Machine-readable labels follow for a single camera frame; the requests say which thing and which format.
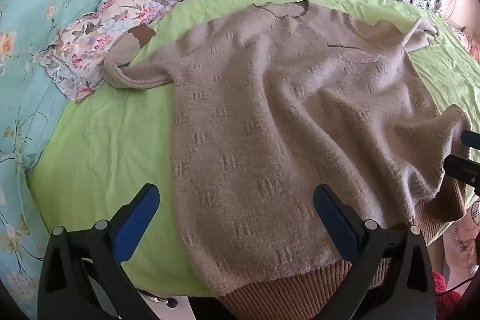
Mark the small ruffled floral pillow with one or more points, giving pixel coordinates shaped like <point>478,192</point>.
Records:
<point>101,31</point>

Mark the person's pink patterned clothing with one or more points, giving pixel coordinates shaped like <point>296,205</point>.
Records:
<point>467,230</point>

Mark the beige knit sweater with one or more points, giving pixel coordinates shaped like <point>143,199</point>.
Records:
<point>281,110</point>

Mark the red knitted thing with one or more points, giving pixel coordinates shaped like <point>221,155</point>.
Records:
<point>446,297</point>

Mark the light blue floral duvet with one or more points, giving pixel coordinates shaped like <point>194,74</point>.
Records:
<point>30,61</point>

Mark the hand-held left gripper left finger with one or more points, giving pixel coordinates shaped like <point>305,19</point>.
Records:
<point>137,222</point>

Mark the light green bed sheet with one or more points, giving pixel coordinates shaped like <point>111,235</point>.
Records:
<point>112,155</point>

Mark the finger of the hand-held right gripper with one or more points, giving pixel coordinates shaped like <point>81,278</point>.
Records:
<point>471,139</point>
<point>465,172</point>

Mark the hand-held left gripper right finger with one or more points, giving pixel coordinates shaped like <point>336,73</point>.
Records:
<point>335,222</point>

